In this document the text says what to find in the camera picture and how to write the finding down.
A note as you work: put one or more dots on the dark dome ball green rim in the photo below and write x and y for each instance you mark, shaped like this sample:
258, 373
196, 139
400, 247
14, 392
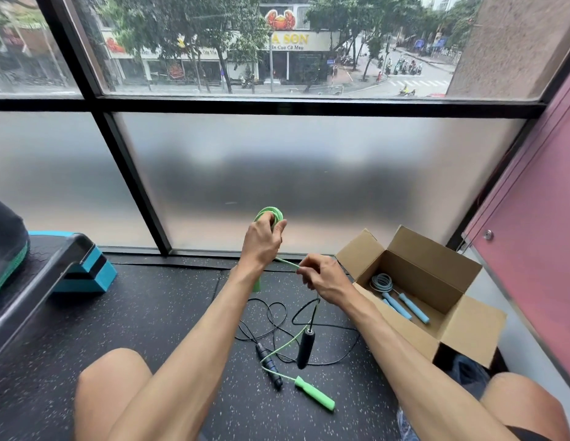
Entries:
7, 245

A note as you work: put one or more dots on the person's left leg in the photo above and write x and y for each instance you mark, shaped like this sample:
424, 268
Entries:
108, 394

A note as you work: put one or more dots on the teal step riser block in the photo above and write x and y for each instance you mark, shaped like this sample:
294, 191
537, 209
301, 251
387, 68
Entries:
89, 275

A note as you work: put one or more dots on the shop building with crab sign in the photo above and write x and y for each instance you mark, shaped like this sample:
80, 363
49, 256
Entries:
285, 45

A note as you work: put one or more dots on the person's right hand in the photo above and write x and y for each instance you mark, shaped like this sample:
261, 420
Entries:
328, 277

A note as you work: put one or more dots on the dark blue patterned bag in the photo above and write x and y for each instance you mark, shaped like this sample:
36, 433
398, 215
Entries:
466, 376

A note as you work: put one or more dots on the person's right thumb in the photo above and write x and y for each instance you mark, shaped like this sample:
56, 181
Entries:
309, 276

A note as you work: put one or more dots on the beige concrete pillar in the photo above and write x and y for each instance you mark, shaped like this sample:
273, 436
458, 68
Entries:
515, 45

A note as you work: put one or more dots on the black window frame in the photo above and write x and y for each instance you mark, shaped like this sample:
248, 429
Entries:
128, 179

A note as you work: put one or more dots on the row of parked scooters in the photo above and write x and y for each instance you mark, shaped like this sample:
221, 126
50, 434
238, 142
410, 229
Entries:
404, 66

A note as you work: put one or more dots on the pink wall panel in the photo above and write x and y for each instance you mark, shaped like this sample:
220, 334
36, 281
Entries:
538, 215

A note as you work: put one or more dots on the person's right forearm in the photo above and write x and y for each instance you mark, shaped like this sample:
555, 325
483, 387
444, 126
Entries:
418, 367

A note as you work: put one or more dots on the person's left forearm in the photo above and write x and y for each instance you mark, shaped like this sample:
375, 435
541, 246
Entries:
184, 353

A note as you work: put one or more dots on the person's right leg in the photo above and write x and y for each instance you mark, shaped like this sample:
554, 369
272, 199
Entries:
526, 404

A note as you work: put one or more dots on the person's left hand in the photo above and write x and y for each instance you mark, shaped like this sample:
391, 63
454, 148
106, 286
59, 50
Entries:
259, 245

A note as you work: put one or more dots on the person's left thumb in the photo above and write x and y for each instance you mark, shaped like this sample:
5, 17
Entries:
279, 231

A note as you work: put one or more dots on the black aerobic step platform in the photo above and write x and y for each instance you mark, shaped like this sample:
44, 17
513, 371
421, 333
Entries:
34, 280

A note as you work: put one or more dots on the green street tree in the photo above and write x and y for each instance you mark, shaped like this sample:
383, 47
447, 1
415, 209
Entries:
363, 16
207, 22

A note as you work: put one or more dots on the person's leg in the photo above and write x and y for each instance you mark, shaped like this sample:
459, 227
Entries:
526, 404
108, 394

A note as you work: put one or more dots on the brown cardboard box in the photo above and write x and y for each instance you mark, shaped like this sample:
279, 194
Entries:
469, 326

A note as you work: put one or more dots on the black shorts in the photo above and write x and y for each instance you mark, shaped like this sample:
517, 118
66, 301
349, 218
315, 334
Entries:
528, 434

